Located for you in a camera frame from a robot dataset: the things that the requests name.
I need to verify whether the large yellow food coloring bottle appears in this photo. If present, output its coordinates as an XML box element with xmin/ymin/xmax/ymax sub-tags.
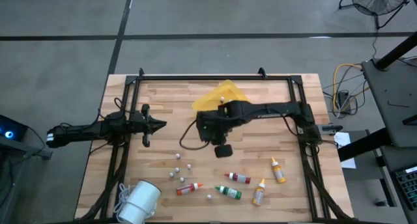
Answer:
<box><xmin>270</xmin><ymin>157</ymin><xmax>287</xmax><ymax>184</ymax></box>
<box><xmin>252</xmin><ymin>178</ymin><xmax>266</xmax><ymax>207</ymax></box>

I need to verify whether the large green food coloring bottle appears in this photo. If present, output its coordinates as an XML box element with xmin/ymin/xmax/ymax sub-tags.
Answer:
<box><xmin>214</xmin><ymin>185</ymin><xmax>242</xmax><ymax>201</ymax></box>

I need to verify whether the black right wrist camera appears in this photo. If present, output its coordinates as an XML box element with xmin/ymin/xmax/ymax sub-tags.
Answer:
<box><xmin>214</xmin><ymin>145</ymin><xmax>234</xmax><ymax>159</ymax></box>

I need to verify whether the yellow cable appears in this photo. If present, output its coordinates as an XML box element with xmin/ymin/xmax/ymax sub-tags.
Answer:
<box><xmin>332</xmin><ymin>63</ymin><xmax>371</xmax><ymax>113</ymax></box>

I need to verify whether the white cord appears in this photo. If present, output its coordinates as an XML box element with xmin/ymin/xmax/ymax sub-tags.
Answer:
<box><xmin>112</xmin><ymin>183</ymin><xmax>136</xmax><ymax>223</ymax></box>

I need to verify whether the computer tower with blue light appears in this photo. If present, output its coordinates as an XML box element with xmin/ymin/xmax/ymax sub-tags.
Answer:
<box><xmin>0</xmin><ymin>115</ymin><xmax>29</xmax><ymax>142</ymax></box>

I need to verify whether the large orange food coloring bottle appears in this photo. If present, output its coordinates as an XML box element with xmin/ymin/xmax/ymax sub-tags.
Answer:
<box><xmin>175</xmin><ymin>182</ymin><xmax>204</xmax><ymax>197</ymax></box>

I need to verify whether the black aluminium rig frame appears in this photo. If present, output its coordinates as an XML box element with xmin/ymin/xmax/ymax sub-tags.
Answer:
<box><xmin>76</xmin><ymin>67</ymin><xmax>354</xmax><ymax>224</ymax></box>

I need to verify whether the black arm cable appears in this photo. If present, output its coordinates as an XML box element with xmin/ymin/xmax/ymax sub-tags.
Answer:
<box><xmin>96</xmin><ymin>96</ymin><xmax>124</xmax><ymax>120</ymax></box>
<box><xmin>179</xmin><ymin>119</ymin><xmax>210</xmax><ymax>151</ymax></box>

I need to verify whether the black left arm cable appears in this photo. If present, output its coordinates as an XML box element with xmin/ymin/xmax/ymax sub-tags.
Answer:
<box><xmin>96</xmin><ymin>96</ymin><xmax>124</xmax><ymax>120</ymax></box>

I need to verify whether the black power strip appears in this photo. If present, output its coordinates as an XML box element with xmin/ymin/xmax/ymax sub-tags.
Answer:
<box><xmin>337</xmin><ymin>90</ymin><xmax>351</xmax><ymax>104</ymax></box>

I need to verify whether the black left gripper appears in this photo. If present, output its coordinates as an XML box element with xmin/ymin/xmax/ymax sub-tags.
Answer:
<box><xmin>129</xmin><ymin>103</ymin><xmax>168</xmax><ymax>148</ymax></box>

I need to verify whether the large red food coloring bottle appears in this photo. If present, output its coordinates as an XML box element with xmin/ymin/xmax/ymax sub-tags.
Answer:
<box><xmin>223</xmin><ymin>172</ymin><xmax>252</xmax><ymax>185</ymax></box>

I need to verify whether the yellow translucent plastic bin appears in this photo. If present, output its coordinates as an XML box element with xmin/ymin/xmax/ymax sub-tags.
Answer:
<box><xmin>191</xmin><ymin>79</ymin><xmax>252</xmax><ymax>113</ymax></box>

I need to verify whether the black pole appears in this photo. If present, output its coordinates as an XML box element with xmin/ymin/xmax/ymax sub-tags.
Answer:
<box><xmin>374</xmin><ymin>31</ymin><xmax>417</xmax><ymax>71</ymax></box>

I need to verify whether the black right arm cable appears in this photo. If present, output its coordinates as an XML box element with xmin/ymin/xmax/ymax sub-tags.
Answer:
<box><xmin>179</xmin><ymin>119</ymin><xmax>210</xmax><ymax>151</ymax></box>

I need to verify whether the black floor fan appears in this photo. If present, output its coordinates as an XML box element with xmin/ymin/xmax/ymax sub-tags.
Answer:
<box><xmin>338</xmin><ymin>0</ymin><xmax>414</xmax><ymax>30</ymax></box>

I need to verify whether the white paper sheet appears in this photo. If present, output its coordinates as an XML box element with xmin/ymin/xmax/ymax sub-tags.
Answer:
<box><xmin>332</xmin><ymin>131</ymin><xmax>357</xmax><ymax>170</ymax></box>

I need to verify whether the grey metal side table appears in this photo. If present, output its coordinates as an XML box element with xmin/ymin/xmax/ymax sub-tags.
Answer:
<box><xmin>0</xmin><ymin>135</ymin><xmax>53</xmax><ymax>224</ymax></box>

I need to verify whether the dark grey desk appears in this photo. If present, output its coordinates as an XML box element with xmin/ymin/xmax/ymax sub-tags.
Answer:
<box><xmin>337</xmin><ymin>59</ymin><xmax>417</xmax><ymax>224</ymax></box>

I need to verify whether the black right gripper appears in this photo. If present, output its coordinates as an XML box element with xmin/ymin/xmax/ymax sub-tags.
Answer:
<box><xmin>196</xmin><ymin>107</ymin><xmax>236</xmax><ymax>145</ymax></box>

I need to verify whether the backlit black keyboard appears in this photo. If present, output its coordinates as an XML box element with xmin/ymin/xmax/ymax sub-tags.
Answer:
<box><xmin>394</xmin><ymin>165</ymin><xmax>417</xmax><ymax>209</ymax></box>

